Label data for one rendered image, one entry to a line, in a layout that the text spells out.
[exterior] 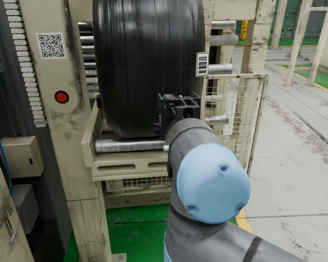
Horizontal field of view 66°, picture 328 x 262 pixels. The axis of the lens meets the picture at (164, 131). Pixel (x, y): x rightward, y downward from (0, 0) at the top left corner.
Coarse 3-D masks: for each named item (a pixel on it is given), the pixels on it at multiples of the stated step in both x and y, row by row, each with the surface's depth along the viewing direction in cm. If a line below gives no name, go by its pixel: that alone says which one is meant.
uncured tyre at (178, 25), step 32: (96, 0) 63; (128, 0) 60; (160, 0) 61; (192, 0) 63; (96, 32) 62; (128, 32) 60; (160, 32) 61; (192, 32) 62; (96, 64) 64; (128, 64) 61; (160, 64) 62; (192, 64) 64; (128, 96) 65; (192, 96) 68; (128, 128) 75
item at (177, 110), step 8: (160, 96) 46; (168, 96) 47; (176, 96) 48; (160, 104) 45; (168, 104) 45; (176, 104) 44; (184, 104) 41; (192, 104) 42; (200, 104) 45; (160, 112) 46; (168, 112) 45; (176, 112) 38; (184, 112) 39; (192, 112) 39; (168, 120) 45; (176, 120) 39; (160, 128) 48; (168, 128) 39; (160, 136) 47
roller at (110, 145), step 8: (96, 144) 84; (104, 144) 84; (112, 144) 85; (120, 144) 85; (128, 144) 85; (136, 144) 85; (144, 144) 86; (152, 144) 86; (160, 144) 86; (96, 152) 86
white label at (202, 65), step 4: (204, 52) 64; (208, 52) 65; (196, 56) 64; (200, 56) 64; (204, 56) 65; (208, 56) 65; (196, 60) 64; (200, 60) 64; (204, 60) 65; (208, 60) 66; (196, 64) 64; (200, 64) 65; (204, 64) 65; (208, 64) 66; (196, 68) 65; (200, 68) 65; (204, 68) 66; (196, 72) 65; (200, 72) 66; (204, 72) 66; (196, 76) 65
